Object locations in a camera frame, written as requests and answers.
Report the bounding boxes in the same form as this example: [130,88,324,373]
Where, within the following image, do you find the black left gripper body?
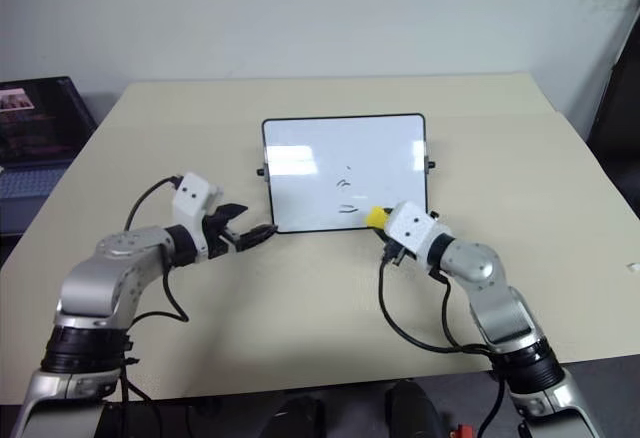
[202,209,243,260]

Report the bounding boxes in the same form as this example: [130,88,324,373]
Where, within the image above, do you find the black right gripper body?
[381,240,417,268]

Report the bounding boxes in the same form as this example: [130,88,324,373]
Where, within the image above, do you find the yellow eraser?
[365,205,392,230]

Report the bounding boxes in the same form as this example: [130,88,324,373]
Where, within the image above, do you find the black-framed whiteboard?
[254,112,437,235]

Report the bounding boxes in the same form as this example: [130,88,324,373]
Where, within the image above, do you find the dark rounded shape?
[383,379,443,438]

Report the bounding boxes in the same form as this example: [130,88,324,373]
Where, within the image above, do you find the open laptop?
[0,75,99,237]

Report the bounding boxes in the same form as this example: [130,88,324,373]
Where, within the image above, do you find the black chair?
[586,5,640,220]

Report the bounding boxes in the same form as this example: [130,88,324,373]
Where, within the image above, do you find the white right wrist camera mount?
[382,200,454,270]

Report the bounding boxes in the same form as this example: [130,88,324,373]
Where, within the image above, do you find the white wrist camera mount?
[382,200,454,270]
[171,172,226,261]

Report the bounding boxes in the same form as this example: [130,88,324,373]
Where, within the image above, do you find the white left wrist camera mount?
[171,172,226,261]

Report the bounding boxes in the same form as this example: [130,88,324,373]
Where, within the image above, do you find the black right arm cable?
[376,254,507,438]

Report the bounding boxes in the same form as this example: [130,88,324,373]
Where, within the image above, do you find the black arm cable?
[376,254,507,438]
[118,174,192,405]

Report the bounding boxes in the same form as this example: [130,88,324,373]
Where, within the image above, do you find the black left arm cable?
[118,174,192,405]

